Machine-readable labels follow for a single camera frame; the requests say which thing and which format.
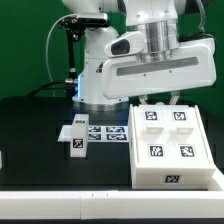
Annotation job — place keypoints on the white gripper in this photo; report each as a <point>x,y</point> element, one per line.
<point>190,66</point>

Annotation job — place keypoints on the long white door panel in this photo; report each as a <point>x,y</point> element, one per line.
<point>150,130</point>

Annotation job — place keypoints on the white cabinet body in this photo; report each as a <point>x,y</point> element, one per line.
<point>165,173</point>

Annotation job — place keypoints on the short white door panel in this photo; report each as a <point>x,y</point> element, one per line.
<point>187,138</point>

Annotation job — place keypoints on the white cabinet top block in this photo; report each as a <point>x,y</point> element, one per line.
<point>79,136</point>

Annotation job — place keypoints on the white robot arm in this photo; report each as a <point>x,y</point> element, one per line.
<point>155,19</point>

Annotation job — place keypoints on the white marker base sheet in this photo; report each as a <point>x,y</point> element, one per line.
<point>98,134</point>

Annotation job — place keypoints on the white right fence bar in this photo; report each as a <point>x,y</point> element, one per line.
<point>216,182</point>

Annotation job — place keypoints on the white fence bar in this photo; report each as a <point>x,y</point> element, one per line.
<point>216,182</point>
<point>111,204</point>

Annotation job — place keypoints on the white front fence bar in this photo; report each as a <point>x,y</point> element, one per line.
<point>111,204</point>

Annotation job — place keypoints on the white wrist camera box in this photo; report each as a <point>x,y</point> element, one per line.
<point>130,43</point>

